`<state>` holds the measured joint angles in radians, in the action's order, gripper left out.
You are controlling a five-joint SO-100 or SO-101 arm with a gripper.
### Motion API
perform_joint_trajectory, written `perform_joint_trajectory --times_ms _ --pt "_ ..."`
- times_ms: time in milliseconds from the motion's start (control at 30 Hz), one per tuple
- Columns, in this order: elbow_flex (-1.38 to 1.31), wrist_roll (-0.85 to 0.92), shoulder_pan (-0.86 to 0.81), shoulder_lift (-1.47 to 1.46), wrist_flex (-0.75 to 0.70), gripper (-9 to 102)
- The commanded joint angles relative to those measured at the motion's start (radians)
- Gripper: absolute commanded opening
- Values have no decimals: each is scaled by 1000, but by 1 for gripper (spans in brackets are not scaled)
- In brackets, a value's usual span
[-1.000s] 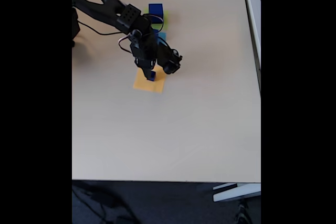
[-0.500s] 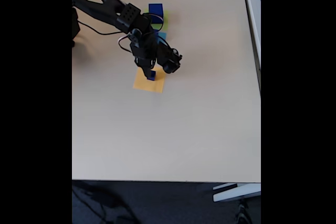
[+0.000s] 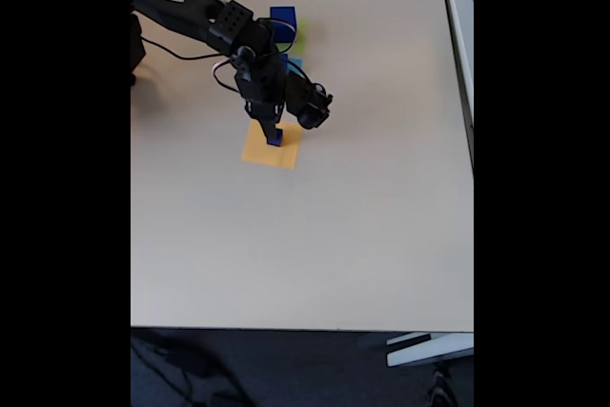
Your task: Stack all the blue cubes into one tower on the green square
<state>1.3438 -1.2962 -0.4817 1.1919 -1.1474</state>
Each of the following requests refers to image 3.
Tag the large blue cube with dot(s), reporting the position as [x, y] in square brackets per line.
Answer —
[283, 16]

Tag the orange paper square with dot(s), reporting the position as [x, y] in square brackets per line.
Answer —
[257, 152]

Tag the green paper square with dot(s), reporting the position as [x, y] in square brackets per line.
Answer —
[300, 37]

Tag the small blue cube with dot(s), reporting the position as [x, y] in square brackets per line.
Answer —
[275, 142]

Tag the light blue paper square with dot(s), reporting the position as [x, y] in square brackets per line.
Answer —
[296, 64]

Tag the black stand leg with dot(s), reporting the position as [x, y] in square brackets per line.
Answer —
[441, 388]

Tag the black camera box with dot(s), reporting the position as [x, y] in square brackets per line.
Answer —
[310, 104]

